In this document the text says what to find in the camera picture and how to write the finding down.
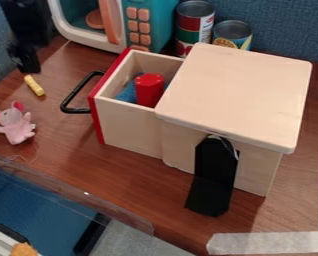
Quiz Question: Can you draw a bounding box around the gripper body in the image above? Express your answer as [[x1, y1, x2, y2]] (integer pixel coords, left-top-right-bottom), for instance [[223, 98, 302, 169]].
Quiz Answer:
[[6, 40, 45, 75]]

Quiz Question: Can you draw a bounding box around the drawer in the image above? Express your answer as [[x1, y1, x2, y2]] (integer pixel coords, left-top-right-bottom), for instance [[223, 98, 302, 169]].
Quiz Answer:
[[58, 47, 186, 160]]

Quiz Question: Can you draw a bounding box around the yellow block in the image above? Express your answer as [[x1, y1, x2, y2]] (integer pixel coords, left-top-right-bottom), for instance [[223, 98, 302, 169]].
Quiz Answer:
[[22, 74, 47, 98]]

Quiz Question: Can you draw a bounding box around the pink plush animal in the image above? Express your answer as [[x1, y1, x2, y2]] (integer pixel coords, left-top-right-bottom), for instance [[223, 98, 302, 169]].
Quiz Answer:
[[0, 100, 38, 146]]

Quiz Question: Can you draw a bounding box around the blue cloth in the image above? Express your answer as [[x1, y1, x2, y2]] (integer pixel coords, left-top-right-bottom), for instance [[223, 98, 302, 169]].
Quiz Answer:
[[114, 79, 143, 105]]

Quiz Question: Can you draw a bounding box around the red block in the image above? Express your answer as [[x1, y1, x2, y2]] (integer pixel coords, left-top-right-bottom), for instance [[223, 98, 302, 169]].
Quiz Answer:
[[133, 72, 168, 109]]

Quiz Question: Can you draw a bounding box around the toy microwave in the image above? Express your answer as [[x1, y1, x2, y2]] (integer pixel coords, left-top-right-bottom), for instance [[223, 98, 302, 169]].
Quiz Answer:
[[46, 0, 182, 55]]

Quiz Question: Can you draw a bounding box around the red and green can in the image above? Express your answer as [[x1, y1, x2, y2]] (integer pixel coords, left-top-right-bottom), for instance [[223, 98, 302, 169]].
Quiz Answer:
[[173, 0, 217, 58]]

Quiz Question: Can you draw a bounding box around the orange toy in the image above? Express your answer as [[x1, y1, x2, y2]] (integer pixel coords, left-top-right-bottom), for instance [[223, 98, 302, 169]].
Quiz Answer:
[[9, 242, 39, 256]]

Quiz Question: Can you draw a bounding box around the blue and yellow can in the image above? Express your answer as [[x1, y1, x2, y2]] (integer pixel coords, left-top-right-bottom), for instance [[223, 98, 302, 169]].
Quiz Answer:
[[211, 19, 254, 51]]

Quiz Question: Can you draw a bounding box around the cabinet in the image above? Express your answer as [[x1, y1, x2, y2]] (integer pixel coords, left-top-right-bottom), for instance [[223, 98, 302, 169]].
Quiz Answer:
[[153, 42, 314, 198]]

